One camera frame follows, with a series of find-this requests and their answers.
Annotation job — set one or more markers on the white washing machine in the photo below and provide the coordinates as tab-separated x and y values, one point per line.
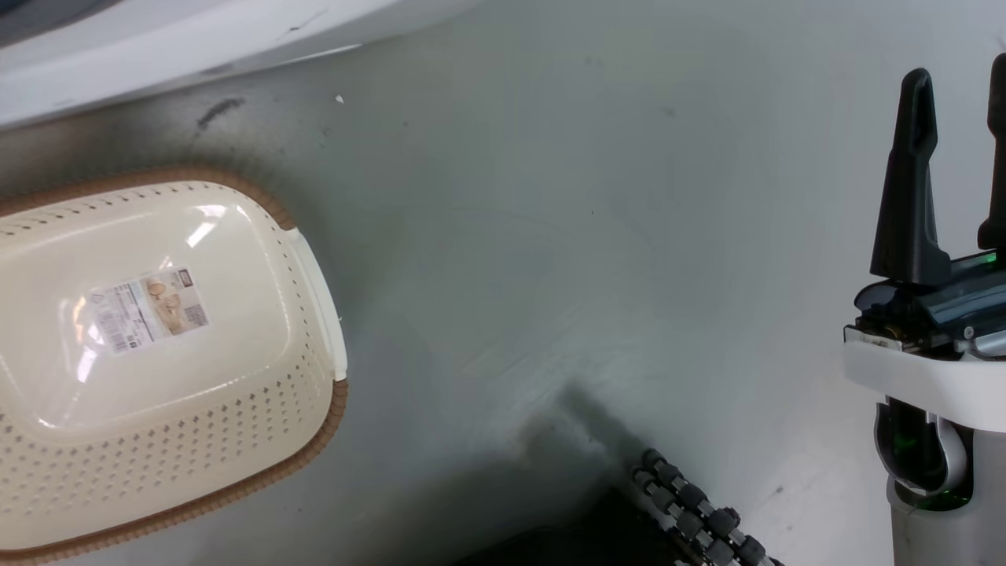
196	35

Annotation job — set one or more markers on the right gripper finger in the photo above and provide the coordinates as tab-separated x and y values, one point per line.
998	157
908	220

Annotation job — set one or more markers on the black roller robot wheel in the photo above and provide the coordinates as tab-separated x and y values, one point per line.
699	511

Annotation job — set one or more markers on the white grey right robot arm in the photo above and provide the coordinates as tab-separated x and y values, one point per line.
943	511

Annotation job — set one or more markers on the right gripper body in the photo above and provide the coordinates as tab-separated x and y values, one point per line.
935	369

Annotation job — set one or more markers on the cream perforated laundry basket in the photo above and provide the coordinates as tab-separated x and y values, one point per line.
157	393

